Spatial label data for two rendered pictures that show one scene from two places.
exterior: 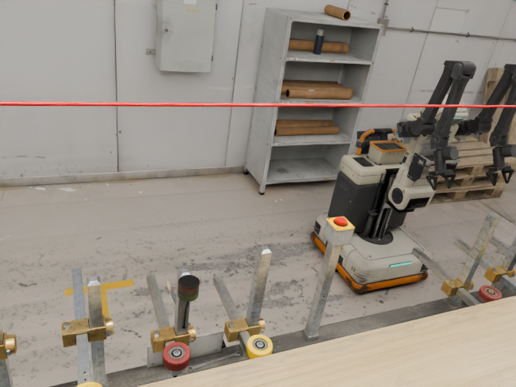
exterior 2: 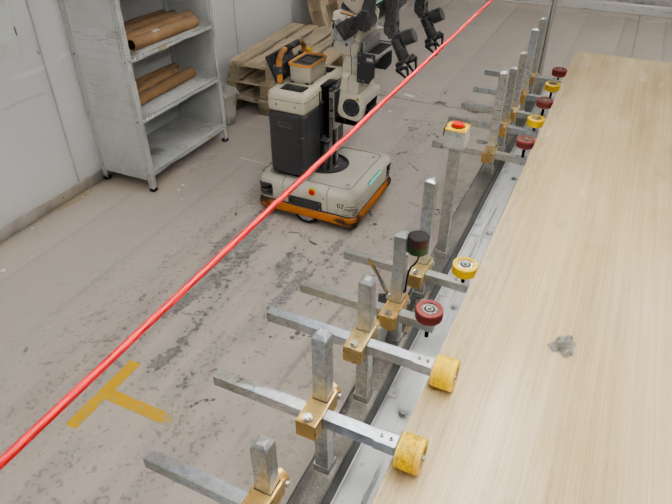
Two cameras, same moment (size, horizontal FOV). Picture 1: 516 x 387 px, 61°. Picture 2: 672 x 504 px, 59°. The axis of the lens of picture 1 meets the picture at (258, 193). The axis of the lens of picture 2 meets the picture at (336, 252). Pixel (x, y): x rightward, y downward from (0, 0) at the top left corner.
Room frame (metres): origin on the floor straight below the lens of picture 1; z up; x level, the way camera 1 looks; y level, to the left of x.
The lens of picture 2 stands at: (0.05, 1.16, 2.03)
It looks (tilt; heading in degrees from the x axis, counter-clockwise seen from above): 36 degrees down; 322
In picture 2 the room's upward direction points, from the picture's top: straight up
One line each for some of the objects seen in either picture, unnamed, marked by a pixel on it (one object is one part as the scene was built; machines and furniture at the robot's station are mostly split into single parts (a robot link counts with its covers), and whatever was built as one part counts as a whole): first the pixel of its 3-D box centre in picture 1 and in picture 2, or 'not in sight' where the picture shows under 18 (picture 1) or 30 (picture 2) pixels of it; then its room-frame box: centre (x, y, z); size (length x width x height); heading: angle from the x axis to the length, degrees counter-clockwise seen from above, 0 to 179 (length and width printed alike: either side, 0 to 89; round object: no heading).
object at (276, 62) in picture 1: (307, 106); (150, 54); (3.94, -0.33, 0.78); 0.90 x 0.45 x 1.55; 117
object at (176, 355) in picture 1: (176, 364); (428, 321); (0.88, 0.16, 0.85); 0.08 x 0.08 x 0.11
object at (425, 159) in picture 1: (433, 162); (373, 56); (2.47, -1.01, 0.99); 0.28 x 0.16 x 0.22; 116
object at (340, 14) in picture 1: (337, 12); not in sight; (3.99, -0.42, 1.59); 0.30 x 0.08 x 0.08; 27
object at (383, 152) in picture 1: (386, 152); (308, 68); (2.83, -0.83, 0.87); 0.23 x 0.15 x 0.11; 116
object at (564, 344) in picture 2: not in sight; (565, 343); (0.56, -0.01, 0.91); 0.09 x 0.07 x 0.02; 93
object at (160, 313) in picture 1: (162, 319); (365, 305); (1.06, 0.25, 0.84); 0.43 x 0.03 x 0.04; 27
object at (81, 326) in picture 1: (87, 330); (362, 338); (0.88, 0.42, 0.95); 0.14 x 0.06 x 0.05; 117
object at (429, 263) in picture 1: (446, 279); (478, 152); (1.59, -0.88, 0.80); 0.43 x 0.03 x 0.04; 27
